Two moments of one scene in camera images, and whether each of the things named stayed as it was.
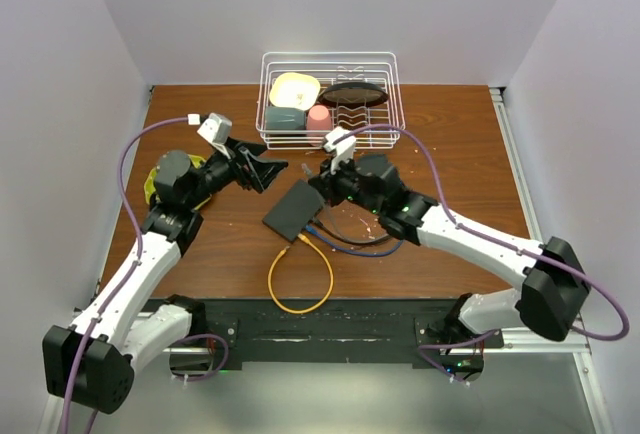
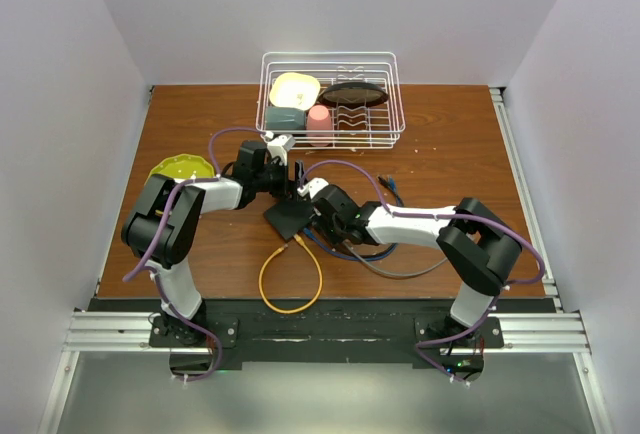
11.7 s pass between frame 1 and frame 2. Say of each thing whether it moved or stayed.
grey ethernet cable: moved
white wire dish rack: stayed
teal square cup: stayed
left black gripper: moved
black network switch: stayed
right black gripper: moved
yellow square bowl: stayed
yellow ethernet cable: moved
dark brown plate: stayed
